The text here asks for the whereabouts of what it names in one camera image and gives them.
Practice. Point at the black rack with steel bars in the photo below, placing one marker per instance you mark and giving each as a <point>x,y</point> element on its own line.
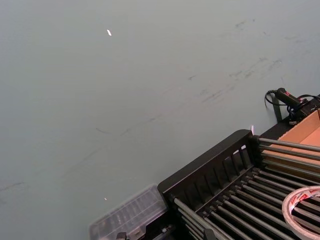
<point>225,175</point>

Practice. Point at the shallow brown cardboard tray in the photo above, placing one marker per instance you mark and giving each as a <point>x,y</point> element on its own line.
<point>307,125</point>

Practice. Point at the roll of white tape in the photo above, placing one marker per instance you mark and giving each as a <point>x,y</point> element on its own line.
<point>287,212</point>

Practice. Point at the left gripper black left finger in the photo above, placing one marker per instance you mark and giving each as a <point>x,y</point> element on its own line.
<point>121,236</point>

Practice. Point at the clear plastic case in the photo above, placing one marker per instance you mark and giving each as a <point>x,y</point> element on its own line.
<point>130,215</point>

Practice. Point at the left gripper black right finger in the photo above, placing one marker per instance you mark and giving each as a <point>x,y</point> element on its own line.
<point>209,235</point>

